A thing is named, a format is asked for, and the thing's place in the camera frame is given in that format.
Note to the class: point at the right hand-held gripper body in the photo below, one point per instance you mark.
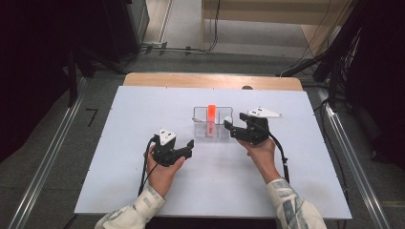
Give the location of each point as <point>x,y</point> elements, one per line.
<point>258,130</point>

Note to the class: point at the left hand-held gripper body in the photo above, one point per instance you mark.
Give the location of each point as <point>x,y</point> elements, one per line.
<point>165,152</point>

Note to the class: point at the clear plastic organizer box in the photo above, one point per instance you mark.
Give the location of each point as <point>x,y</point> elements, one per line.
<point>200,127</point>

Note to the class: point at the orange highlighter marker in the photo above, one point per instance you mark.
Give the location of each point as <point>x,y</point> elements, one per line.
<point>211,111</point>

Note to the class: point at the person's left hand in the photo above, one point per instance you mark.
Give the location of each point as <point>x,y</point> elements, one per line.
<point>162,181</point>

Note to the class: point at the person's right hand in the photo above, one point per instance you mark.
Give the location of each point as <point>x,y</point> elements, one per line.
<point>262,159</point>

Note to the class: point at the light wooden furniture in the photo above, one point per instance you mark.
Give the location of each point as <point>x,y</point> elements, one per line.
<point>254,11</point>

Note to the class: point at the dark cabinet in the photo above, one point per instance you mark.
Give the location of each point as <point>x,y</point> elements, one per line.
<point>130,28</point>

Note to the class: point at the dark curtain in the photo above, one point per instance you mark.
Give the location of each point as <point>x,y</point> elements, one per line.
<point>382,79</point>
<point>31,63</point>

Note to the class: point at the aluminium floor rail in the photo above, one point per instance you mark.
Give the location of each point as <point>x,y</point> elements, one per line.
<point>47,162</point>
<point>350,152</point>

